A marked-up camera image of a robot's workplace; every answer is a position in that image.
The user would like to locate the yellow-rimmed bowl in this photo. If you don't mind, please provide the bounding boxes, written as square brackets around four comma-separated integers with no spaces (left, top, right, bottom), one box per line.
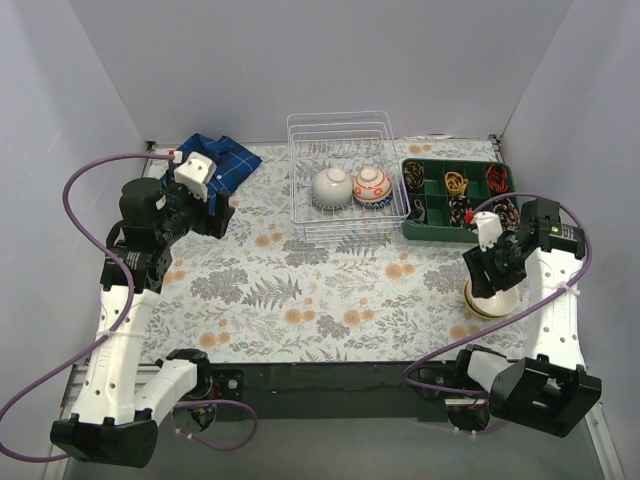
[463,279,518,319]

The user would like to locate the cream bowl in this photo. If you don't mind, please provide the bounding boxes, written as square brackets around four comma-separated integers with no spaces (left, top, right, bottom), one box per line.
[471,288,519,317]

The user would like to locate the brown lattice pattern bowl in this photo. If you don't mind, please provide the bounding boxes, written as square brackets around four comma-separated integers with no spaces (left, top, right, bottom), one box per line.
[312,196,347,212]

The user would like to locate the white bowl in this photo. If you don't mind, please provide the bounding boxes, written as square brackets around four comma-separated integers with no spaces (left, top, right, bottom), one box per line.
[311,167,353,204]

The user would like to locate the white wire dish rack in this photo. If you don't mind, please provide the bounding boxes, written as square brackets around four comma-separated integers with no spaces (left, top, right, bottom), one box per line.
[286,110,409,242]

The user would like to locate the blue diamond pattern bowl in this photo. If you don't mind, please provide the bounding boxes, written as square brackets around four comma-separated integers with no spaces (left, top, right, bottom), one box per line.
[354,195,393,210]

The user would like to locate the orange line pattern bowl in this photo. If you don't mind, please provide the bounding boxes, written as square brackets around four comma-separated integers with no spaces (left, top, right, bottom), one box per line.
[352,167,392,204]

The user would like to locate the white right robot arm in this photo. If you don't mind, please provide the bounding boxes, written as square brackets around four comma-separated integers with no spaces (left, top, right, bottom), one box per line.
[452,198,602,437]

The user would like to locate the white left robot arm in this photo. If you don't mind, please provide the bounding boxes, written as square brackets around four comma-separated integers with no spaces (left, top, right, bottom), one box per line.
[50,178,234,468]

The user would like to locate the pink black rolled band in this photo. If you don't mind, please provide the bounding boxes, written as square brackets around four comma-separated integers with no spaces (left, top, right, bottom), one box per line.
[492,198,520,231]

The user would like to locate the blue plaid shirt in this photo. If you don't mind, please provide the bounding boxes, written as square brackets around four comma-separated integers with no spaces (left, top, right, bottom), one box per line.
[170,133,262,197]

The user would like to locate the black floral rolled band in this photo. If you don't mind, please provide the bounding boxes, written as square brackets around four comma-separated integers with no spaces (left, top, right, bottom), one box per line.
[448,195,473,227]

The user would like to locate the red black rolled band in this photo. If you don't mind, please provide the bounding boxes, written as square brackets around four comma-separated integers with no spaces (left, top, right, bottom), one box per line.
[486,164,509,195]

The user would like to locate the grey rolled band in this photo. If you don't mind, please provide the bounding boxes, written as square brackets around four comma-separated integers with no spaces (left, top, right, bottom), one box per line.
[408,197,427,225]

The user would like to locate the yellow rolled band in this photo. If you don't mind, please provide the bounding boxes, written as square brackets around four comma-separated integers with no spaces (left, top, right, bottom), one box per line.
[444,171,468,196]

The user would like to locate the green compartment organizer tray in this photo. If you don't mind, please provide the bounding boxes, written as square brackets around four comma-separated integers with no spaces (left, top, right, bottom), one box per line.
[402,158,515,243]

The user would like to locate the floral patterned table mat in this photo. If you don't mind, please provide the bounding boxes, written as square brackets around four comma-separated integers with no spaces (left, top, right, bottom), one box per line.
[141,144,527,363]

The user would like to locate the dark floral rolled band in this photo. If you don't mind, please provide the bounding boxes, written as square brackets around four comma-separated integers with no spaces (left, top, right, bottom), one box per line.
[403,161,425,193]

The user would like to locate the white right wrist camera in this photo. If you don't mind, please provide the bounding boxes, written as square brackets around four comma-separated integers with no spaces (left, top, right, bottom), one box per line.
[464,211,503,252]

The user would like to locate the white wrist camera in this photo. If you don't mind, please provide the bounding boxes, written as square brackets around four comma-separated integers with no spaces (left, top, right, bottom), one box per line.
[464,211,503,252]
[172,150,216,202]

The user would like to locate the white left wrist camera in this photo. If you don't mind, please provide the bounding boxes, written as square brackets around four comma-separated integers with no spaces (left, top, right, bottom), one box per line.
[172,150,216,202]

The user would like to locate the aluminium frame rail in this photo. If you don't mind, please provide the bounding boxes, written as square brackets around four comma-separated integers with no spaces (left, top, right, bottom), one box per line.
[62,362,601,409]

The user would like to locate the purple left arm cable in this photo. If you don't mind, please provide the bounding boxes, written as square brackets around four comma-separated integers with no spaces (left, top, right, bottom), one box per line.
[0,151,259,460]

